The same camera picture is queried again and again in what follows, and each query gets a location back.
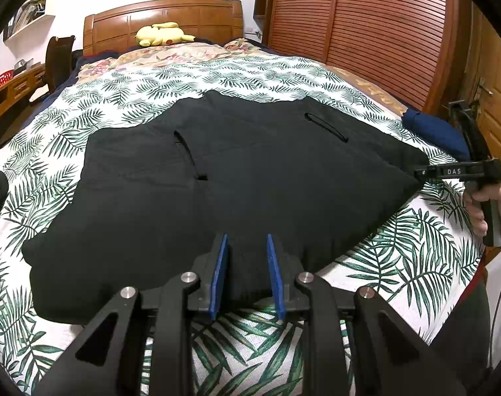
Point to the person's dark clothing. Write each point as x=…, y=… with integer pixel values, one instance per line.
x=460, y=338

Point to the grey desk container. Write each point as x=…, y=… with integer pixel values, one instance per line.
x=20, y=65

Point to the dark wooden chair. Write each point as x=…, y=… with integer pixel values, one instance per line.
x=58, y=62

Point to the wooden desk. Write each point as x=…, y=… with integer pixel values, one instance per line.
x=11, y=95

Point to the floral quilt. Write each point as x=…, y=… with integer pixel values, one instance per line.
x=172, y=55

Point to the white wall outlet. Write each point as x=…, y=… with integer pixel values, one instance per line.
x=252, y=31

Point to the yellow plush toy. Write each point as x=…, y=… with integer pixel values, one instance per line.
x=163, y=35

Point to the white wall shelf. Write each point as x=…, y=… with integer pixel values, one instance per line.
x=29, y=14

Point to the black coat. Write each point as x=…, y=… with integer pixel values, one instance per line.
x=254, y=173

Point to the wooden headboard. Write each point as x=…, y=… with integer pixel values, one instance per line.
x=110, y=24

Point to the person's right hand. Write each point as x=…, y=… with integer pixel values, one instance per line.
x=478, y=214

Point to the wooden door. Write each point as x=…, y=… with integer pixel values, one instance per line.
x=497, y=111

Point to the red basket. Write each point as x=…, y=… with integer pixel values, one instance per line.
x=3, y=78

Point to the wooden louvered wardrobe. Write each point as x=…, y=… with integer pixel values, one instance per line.
x=378, y=29

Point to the navy blue garment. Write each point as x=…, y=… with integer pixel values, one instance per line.
x=436, y=132

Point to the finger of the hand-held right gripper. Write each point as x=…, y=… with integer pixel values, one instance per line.
x=444, y=172

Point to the leaf print blanket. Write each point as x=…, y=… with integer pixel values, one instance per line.
x=110, y=86

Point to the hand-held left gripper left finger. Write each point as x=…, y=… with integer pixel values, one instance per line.
x=218, y=280

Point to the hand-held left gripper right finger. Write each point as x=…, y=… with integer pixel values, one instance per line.
x=276, y=280

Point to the orange patterned bed sheet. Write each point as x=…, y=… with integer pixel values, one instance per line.
x=370, y=86

